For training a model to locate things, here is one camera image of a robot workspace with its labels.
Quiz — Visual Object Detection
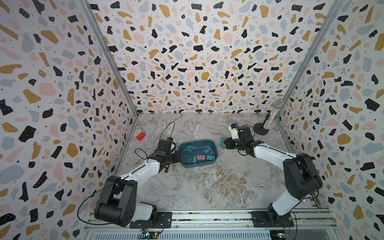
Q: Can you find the teal plastic storage box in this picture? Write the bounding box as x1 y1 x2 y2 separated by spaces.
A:
178 139 219 168

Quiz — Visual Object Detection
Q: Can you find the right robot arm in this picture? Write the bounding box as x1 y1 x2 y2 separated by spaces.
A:
224 138 323 219

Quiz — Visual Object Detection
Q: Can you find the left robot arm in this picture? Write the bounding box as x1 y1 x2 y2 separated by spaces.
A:
94 151 180 227

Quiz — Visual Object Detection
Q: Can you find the glitter microphone on black stand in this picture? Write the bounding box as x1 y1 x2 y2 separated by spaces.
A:
253 100 283 136

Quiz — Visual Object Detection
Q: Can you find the red small block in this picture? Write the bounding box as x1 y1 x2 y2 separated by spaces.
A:
136 132 146 141

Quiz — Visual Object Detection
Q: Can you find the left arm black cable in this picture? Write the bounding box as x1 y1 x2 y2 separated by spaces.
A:
77 120 178 226

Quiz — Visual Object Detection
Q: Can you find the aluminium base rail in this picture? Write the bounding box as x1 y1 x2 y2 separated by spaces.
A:
85 209 342 240

